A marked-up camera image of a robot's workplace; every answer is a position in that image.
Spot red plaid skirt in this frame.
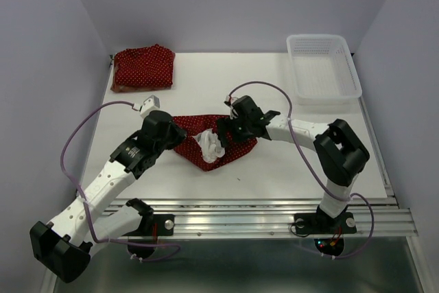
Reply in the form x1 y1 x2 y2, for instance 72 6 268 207
110 84 171 93

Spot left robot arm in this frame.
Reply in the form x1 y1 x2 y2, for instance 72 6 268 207
29 110 186 283

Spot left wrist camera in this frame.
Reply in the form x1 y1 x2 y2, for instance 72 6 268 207
132 95 161 119

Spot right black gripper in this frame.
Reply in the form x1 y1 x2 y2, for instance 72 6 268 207
215 114 254 148

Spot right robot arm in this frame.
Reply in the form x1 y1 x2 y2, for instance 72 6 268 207
217 95 370 231

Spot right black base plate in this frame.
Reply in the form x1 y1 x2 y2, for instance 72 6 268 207
291 212 357 236

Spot white plastic basket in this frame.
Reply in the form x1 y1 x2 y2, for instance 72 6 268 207
286 34 362 105

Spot red polka dot skirt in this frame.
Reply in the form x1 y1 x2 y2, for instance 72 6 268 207
174 115 257 172
112 44 176 87

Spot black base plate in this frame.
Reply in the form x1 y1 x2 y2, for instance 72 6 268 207
129 214 175 237
291 212 357 236

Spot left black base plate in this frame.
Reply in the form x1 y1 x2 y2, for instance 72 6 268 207
129 214 175 237

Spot aluminium mounting rail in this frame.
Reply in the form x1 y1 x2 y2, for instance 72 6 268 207
146 197 418 239

